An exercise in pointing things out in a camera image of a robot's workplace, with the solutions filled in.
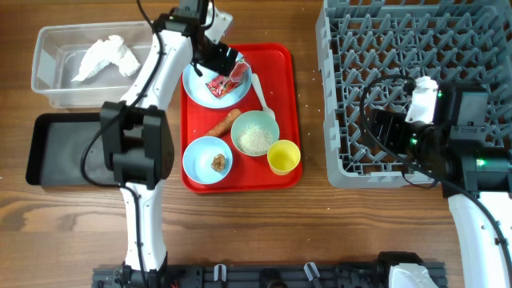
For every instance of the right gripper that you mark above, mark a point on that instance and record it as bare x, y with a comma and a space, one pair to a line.
393, 122

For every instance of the red serving tray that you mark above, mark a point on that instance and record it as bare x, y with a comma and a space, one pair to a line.
272, 62

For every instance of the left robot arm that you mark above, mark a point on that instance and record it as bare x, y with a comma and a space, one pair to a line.
136, 138

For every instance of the red snack wrapper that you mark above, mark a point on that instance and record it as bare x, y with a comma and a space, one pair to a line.
221, 85

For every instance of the light blue bowl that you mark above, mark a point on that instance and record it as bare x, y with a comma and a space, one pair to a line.
199, 156

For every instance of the white plastic spoon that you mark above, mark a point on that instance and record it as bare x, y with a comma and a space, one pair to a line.
259, 92

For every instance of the white napkin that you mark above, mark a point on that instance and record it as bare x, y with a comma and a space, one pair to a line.
102, 53

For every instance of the light blue plate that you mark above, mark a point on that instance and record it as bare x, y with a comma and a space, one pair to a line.
195, 87

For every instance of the grey dishwasher rack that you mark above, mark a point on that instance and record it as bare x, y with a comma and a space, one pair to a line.
448, 41

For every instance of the clear plastic waste bin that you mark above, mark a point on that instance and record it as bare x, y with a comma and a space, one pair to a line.
58, 55

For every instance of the white rice pile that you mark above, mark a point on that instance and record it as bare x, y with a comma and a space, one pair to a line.
254, 140

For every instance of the black plastic tray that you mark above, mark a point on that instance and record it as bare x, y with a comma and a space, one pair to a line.
57, 146

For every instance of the orange carrot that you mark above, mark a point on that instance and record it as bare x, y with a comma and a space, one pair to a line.
224, 125

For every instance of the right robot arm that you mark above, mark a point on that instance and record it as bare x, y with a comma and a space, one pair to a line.
475, 178

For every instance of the yellow cup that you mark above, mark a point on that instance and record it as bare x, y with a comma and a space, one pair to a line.
283, 157

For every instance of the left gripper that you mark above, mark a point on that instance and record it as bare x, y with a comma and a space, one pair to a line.
215, 62

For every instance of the green bowl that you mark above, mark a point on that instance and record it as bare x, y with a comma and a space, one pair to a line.
257, 117

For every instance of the brown food scrap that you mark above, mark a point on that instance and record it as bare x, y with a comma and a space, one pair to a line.
219, 163

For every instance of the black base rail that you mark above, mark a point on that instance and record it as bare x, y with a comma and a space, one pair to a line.
364, 274

